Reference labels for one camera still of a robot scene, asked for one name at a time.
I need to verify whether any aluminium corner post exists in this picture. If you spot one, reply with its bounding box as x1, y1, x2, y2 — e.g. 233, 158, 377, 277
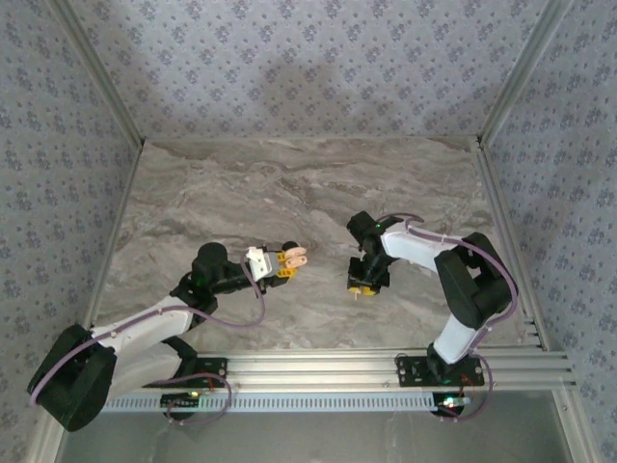
475, 0, 577, 146
50, 0, 147, 146

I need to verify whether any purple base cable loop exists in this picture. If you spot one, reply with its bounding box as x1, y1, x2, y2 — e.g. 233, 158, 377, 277
436, 375, 496, 424
163, 369, 233, 426

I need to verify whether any white slotted cable duct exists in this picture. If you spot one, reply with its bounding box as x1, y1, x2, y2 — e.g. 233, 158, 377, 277
103, 393, 471, 415

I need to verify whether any aluminium side rail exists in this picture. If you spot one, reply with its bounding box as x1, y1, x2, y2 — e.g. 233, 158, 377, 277
473, 138, 602, 463
26, 139, 148, 463

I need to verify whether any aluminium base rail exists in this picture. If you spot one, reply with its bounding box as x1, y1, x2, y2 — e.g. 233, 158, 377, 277
192, 349, 577, 390

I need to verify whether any black controller board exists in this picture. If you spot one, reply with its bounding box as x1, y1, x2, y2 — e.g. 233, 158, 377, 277
432, 392, 472, 417
160, 392, 202, 407

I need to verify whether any black earbud charging case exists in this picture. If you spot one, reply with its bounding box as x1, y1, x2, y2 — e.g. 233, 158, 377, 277
281, 239, 309, 269

